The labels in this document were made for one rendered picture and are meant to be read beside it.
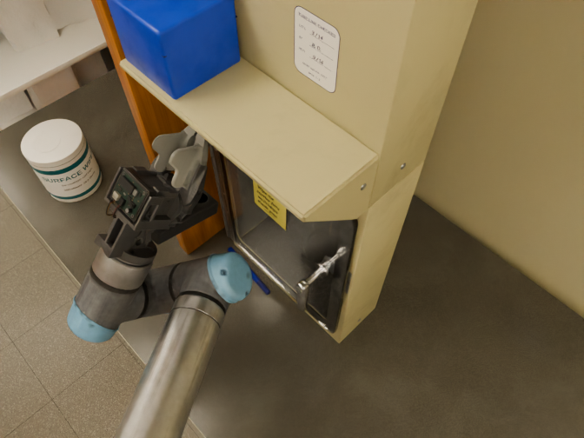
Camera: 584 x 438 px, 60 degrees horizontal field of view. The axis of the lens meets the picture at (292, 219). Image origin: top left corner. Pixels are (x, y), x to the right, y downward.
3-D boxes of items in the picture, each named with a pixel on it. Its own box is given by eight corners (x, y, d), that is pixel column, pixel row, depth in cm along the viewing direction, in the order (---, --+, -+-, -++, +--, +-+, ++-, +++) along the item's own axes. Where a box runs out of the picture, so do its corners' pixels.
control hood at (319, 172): (202, 79, 74) (191, 19, 66) (370, 209, 61) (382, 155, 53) (136, 119, 70) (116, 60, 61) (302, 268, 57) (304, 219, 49)
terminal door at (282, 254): (233, 235, 109) (207, 94, 75) (336, 334, 96) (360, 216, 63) (229, 237, 108) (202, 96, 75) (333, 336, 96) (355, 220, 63)
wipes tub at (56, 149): (84, 152, 128) (62, 109, 116) (113, 182, 123) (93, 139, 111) (37, 181, 123) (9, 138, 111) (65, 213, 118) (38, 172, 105)
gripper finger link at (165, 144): (178, 116, 62) (147, 177, 65) (209, 122, 67) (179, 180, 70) (163, 102, 64) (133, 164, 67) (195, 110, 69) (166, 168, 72)
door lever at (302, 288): (325, 296, 87) (315, 286, 88) (328, 270, 79) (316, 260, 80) (303, 316, 85) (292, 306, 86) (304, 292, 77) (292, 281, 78)
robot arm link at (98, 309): (101, 306, 82) (52, 315, 75) (128, 254, 79) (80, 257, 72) (127, 340, 79) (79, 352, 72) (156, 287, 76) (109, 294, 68)
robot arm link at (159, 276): (214, 305, 84) (165, 315, 75) (166, 313, 90) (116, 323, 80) (206, 258, 85) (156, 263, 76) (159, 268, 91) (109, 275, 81)
